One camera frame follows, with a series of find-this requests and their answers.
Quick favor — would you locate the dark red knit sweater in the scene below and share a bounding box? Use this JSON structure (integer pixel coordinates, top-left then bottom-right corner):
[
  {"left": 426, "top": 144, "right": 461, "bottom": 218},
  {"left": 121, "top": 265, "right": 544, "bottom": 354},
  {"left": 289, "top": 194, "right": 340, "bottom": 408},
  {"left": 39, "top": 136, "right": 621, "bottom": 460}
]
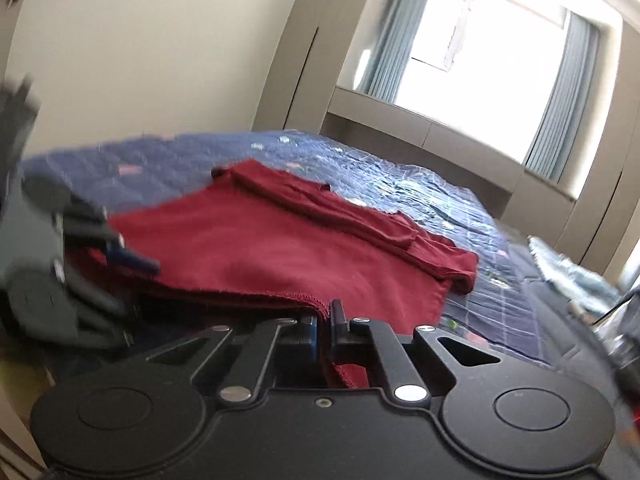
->
[{"left": 89, "top": 158, "right": 481, "bottom": 390}]

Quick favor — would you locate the blue plaid floral quilt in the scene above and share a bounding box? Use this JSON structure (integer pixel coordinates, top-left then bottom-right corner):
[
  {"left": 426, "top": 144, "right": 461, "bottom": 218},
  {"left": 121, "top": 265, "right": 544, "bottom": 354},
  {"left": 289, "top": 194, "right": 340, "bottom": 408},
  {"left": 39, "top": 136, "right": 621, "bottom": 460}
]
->
[{"left": 22, "top": 130, "right": 577, "bottom": 367}]

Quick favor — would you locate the light blue patterned cloth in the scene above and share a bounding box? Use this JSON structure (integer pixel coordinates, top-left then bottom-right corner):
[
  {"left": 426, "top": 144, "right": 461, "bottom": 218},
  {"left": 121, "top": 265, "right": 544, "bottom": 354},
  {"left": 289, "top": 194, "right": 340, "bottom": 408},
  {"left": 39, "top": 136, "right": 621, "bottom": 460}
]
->
[{"left": 527, "top": 236, "right": 620, "bottom": 315}]

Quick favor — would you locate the beige window bench cabinet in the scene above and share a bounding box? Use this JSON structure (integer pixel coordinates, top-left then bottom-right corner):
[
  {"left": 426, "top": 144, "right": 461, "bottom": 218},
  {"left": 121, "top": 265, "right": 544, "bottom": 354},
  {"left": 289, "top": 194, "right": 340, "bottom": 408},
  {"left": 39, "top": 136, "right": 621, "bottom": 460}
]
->
[{"left": 321, "top": 87, "right": 575, "bottom": 245}]

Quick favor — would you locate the silver glossy bag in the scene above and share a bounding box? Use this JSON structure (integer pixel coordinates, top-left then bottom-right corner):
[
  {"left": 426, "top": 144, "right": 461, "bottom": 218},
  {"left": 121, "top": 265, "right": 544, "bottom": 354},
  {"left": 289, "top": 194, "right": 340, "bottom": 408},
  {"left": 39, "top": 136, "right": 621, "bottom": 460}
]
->
[{"left": 594, "top": 287, "right": 639, "bottom": 394}]

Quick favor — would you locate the beige tall wardrobe right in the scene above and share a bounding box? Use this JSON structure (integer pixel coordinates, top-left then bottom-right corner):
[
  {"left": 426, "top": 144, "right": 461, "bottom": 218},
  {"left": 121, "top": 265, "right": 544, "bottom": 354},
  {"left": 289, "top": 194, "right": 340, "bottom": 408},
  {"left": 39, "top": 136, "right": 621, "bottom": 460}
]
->
[{"left": 555, "top": 23, "right": 639, "bottom": 274}]

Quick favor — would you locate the beige tall wardrobe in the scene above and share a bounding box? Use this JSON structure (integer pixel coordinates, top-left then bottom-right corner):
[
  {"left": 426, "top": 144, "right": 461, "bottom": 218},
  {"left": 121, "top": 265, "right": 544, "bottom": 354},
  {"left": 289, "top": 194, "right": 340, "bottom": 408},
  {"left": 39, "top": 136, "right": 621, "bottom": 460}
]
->
[
  {"left": 555, "top": 23, "right": 639, "bottom": 274},
  {"left": 252, "top": 0, "right": 367, "bottom": 133}
]

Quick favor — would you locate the light blue right curtain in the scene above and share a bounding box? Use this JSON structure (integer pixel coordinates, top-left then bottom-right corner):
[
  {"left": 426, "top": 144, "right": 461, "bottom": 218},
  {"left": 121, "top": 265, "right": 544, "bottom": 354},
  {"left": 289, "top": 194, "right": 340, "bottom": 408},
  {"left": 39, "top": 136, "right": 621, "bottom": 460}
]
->
[{"left": 524, "top": 12, "right": 600, "bottom": 183}]

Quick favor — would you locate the light blue curtain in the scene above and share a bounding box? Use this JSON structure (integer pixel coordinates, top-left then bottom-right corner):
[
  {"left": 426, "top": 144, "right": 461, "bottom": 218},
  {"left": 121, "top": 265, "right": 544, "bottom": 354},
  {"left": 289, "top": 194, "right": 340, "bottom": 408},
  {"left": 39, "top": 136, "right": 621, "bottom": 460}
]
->
[
  {"left": 524, "top": 12, "right": 600, "bottom": 183},
  {"left": 357, "top": 0, "right": 427, "bottom": 103}
]

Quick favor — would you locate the beige tall wardrobe left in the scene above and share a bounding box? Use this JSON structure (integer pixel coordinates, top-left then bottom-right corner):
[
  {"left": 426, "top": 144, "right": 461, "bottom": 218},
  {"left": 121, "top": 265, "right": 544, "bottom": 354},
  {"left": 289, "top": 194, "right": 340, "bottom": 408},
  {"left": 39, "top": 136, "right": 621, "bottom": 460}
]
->
[{"left": 252, "top": 0, "right": 367, "bottom": 133}]

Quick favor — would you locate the light blue left curtain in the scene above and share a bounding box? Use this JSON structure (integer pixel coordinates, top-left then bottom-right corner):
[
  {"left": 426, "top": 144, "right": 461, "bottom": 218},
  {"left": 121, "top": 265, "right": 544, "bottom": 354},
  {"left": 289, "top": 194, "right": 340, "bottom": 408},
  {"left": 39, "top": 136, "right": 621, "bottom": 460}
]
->
[{"left": 357, "top": 0, "right": 427, "bottom": 103}]

